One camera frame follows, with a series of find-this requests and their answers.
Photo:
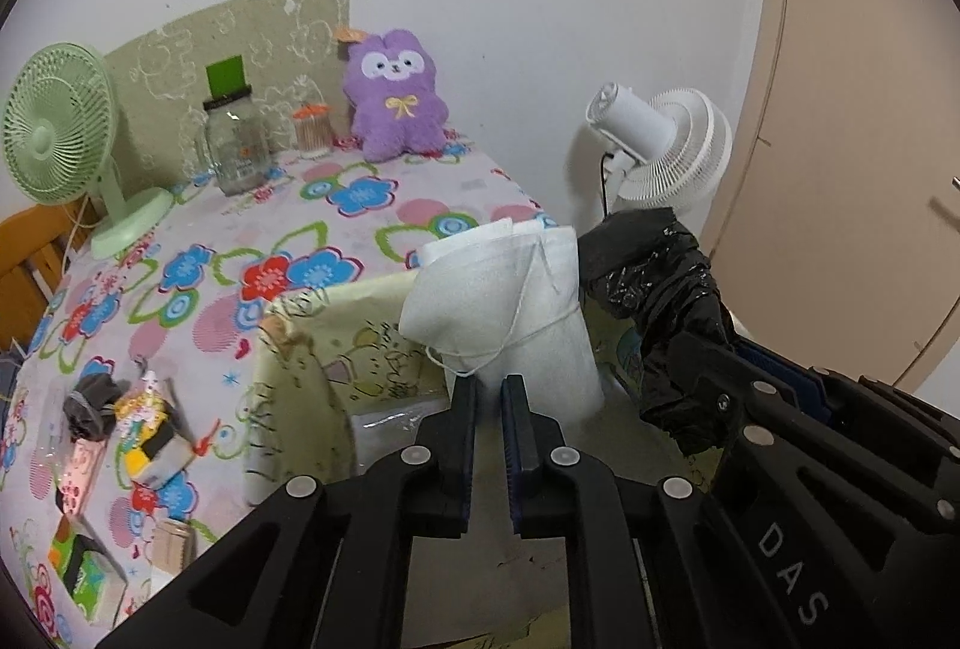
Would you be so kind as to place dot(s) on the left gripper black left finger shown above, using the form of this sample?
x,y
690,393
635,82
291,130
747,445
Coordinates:
x,y
322,565

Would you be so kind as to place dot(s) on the white cloth drawstring pouch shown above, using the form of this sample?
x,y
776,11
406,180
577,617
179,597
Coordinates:
x,y
503,299

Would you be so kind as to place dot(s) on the green cup on jar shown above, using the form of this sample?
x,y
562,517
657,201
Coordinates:
x,y
225,77

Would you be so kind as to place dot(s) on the glass mason jar mug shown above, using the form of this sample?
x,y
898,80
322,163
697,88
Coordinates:
x,y
233,142

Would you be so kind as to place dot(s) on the dark grey drawstring pouch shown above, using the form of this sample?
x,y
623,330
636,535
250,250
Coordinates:
x,y
90,407

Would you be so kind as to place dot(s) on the clear plastic sleeve pack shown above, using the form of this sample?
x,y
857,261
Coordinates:
x,y
75,464

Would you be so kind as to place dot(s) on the floral tablecloth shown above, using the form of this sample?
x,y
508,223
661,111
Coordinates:
x,y
186,302

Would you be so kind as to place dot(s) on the small brown paper box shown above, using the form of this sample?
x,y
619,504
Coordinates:
x,y
172,546

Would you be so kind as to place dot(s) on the toothpick jar orange lid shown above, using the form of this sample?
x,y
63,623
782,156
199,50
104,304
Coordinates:
x,y
313,130

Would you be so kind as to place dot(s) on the yellow cartoon paper box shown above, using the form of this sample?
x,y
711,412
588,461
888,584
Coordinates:
x,y
336,387

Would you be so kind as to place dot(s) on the purple plush bunny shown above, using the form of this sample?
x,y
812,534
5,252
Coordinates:
x,y
391,85

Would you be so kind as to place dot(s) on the black plastic bag bundle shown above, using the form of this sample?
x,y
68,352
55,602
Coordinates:
x,y
645,267

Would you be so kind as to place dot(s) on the pink wooden door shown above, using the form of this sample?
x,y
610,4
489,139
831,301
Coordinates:
x,y
834,238

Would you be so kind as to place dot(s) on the green desk fan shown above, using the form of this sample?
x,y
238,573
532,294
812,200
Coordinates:
x,y
59,126

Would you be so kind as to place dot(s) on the white standing fan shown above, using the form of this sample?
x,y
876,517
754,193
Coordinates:
x,y
668,152

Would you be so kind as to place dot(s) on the green tissue pack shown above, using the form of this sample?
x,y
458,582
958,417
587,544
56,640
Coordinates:
x,y
91,578

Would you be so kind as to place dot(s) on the yellow cartoon print pouch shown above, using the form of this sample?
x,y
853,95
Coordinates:
x,y
153,446

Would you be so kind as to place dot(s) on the green cartoon backing board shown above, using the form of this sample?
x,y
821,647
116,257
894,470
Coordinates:
x,y
290,57

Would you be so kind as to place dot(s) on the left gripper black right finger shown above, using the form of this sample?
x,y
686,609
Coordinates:
x,y
647,564

